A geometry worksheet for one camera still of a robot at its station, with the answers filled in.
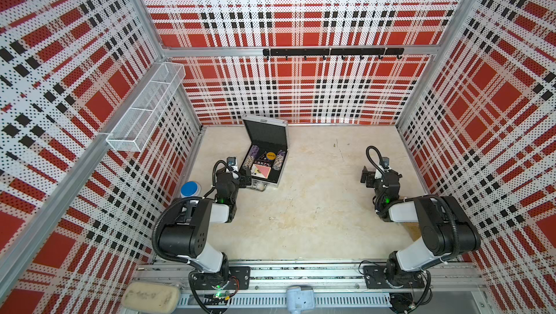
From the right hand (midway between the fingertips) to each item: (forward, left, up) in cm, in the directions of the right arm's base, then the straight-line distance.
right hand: (378, 167), depth 94 cm
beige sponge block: (-47, +85, -2) cm, 97 cm away
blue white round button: (-8, +83, -5) cm, 84 cm away
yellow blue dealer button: (+12, +49, -7) cm, 51 cm away
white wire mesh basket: (+13, +106, +14) cm, 108 cm away
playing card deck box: (+1, +54, -5) cm, 54 cm away
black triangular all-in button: (+11, +53, -6) cm, 54 cm away
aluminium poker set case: (+16, +48, +5) cm, 51 cm away
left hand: (+1, +62, +1) cm, 62 cm away
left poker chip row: (+9, +58, -5) cm, 59 cm away
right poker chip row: (+7, +45, -4) cm, 45 cm away
